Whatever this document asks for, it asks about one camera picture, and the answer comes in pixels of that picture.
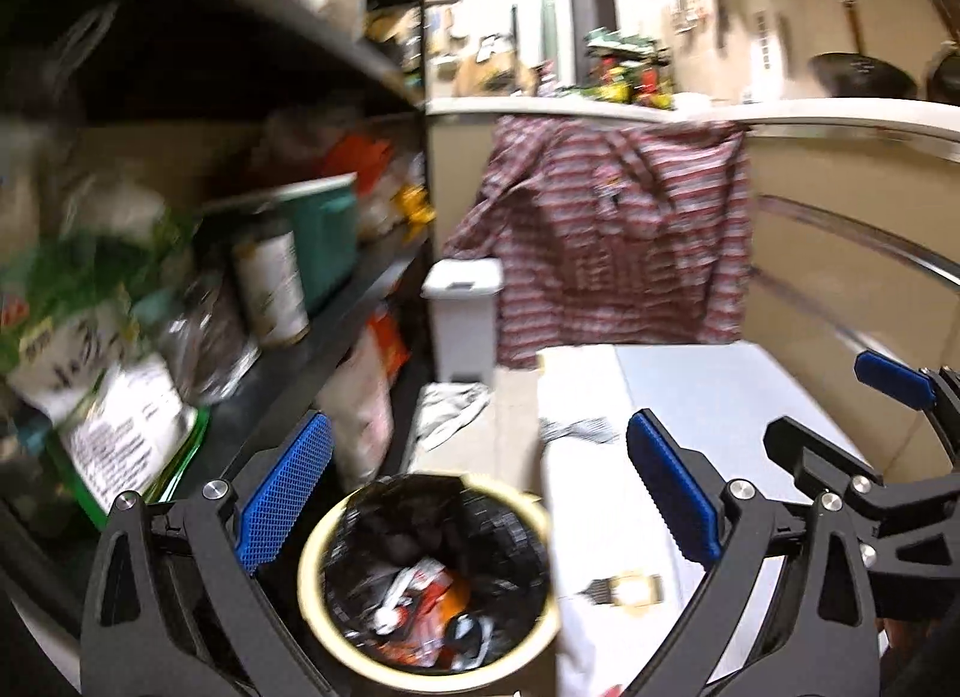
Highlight orange snack wrapper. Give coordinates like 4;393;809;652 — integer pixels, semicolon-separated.
371;557;470;668

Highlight beige kitchen cabinet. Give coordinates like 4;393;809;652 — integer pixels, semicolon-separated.
424;94;960;481

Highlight round trash can black liner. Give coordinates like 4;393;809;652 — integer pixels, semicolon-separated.
296;474;560;695

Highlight white patterned cloth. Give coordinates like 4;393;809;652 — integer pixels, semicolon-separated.
537;346;683;695

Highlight pink white bag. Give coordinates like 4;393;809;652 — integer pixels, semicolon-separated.
316;328;394;492

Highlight red plaid shirt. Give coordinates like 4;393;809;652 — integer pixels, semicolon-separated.
443;116;752;369

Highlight black frying pan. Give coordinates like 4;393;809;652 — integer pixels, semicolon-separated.
807;0;918;100

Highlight grey rag on floor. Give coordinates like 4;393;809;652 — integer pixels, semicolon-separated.
413;383;491;453

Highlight dark lidded spice jar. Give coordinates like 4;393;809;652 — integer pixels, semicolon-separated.
233;209;309;348

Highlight white lidded bin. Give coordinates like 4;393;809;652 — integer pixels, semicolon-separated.
421;258;503;387

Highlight green plastic storage box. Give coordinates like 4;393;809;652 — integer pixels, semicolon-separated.
274;172;359;312

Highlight black metal shelf rack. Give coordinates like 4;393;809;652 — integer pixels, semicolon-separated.
2;0;427;612

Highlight condiment rack with bottles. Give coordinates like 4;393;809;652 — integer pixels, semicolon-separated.
583;27;675;110

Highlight yellow toy figure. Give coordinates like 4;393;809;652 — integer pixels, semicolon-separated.
392;185;436;226

